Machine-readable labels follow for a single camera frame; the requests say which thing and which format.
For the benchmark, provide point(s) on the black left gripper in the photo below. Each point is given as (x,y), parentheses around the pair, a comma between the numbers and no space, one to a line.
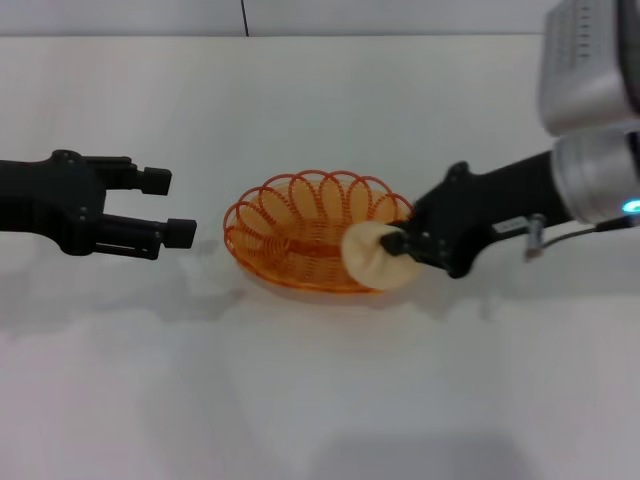
(50,200)

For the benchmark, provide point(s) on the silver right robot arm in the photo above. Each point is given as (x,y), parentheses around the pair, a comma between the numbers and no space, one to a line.
(595,170)

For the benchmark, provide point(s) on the orange woven plastic basket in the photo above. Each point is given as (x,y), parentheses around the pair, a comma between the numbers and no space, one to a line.
(280,235)

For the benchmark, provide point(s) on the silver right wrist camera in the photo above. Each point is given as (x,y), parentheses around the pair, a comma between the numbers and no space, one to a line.
(585,65)

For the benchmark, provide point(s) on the pale steamed bun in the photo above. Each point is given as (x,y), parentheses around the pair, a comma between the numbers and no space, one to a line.
(370,265)

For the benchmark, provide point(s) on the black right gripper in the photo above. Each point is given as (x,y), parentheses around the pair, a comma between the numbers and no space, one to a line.
(475,220)

